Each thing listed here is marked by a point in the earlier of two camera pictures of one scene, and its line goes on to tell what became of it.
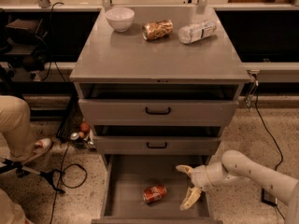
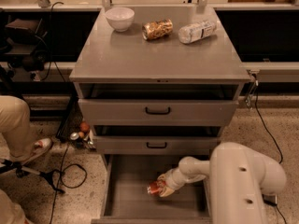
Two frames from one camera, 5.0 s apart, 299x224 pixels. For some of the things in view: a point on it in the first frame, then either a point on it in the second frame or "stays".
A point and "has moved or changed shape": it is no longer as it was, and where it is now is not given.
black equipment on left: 27,44 stays
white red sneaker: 39,147 stays
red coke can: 154,193 has moved or changed shape
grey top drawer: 158,112 stays
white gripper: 201,177 → 172,178
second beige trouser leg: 10,213 stays
